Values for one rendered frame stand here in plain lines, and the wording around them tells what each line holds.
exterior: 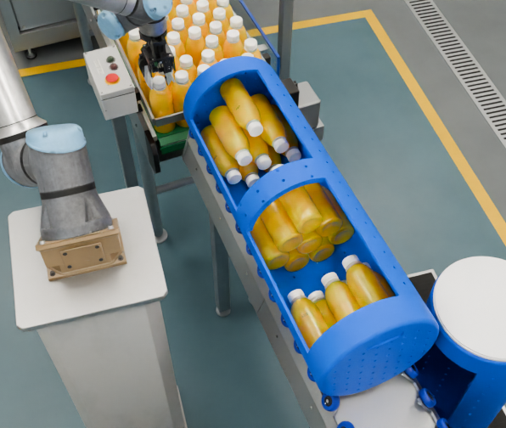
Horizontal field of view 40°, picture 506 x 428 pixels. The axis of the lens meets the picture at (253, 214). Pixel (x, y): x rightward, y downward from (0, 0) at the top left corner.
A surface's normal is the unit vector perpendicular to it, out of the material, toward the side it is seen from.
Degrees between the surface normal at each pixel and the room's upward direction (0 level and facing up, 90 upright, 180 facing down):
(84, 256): 90
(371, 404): 0
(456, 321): 0
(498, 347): 0
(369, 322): 12
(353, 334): 28
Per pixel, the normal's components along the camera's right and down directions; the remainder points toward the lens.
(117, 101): 0.38, 0.73
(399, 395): 0.00, -0.62
